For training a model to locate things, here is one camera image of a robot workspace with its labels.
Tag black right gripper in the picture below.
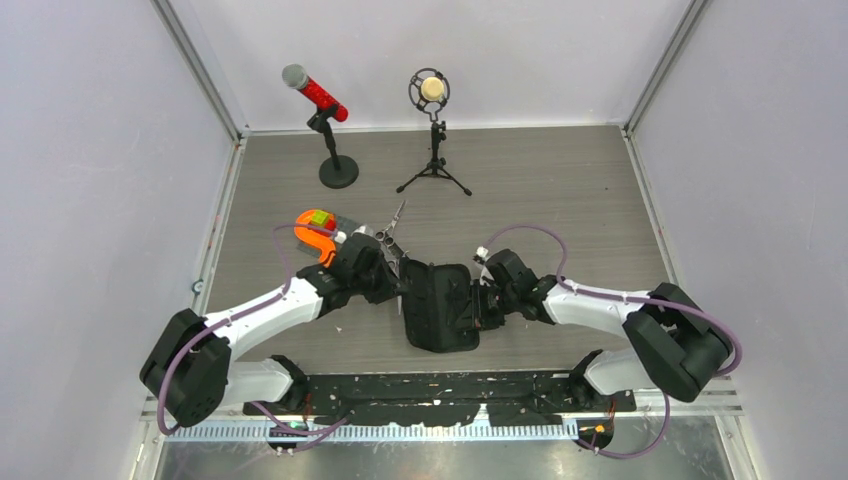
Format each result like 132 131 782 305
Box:
457 279 518 334

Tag black tool pouch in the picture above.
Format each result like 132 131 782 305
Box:
399 258 480 353

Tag black comb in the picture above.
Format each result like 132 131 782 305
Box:
387 243 408 273

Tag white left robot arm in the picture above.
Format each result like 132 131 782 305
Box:
139 232 399 435

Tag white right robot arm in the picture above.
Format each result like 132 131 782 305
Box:
474 247 737 411

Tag silver hair scissors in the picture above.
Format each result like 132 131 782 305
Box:
375 200 407 247

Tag orange curved toy slide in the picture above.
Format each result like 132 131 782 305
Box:
293 209 337 266

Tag red toy block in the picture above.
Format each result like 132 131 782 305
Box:
310 210 337 232

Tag lime green toy brick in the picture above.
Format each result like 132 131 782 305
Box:
310 209 334 228

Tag black round-base microphone stand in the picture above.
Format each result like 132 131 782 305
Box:
307 104 359 189

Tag black tripod microphone stand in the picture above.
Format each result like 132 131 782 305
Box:
396 121 473 196

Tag beige condenser microphone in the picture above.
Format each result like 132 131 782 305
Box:
408 67 450 111

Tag red handheld microphone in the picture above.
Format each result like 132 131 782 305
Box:
281 64 349 122

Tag grey studded base plate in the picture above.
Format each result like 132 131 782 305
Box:
294 215 365 262

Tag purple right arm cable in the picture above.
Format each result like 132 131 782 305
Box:
473 223 744 460

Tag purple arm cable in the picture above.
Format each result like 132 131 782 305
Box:
156 223 352 455
473 223 744 460

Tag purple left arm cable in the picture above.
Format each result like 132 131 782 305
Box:
156 223 352 455

